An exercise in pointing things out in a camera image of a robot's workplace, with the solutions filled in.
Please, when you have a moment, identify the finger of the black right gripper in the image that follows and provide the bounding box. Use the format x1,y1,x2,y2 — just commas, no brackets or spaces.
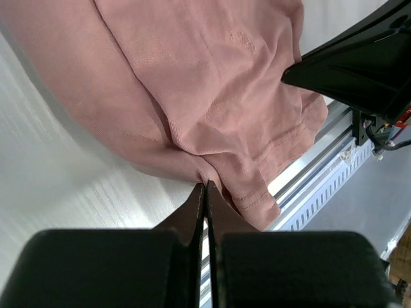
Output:
282,1,410,121

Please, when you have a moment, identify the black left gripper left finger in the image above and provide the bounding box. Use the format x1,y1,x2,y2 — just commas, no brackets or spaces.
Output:
154,184,206,307

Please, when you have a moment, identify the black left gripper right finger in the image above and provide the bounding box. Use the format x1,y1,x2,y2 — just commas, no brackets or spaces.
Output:
205,182,267,307

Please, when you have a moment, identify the dusty pink graphic t-shirt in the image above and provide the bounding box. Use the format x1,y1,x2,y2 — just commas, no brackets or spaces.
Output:
1,1,328,230

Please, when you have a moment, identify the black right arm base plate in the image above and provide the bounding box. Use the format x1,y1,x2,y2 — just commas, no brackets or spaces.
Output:
352,109,378,146

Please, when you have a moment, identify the aluminium mounting rail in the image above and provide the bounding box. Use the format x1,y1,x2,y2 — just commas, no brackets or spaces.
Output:
268,101,353,216

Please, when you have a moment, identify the white slotted cable duct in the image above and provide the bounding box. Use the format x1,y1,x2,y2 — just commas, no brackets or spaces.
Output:
267,141,374,232

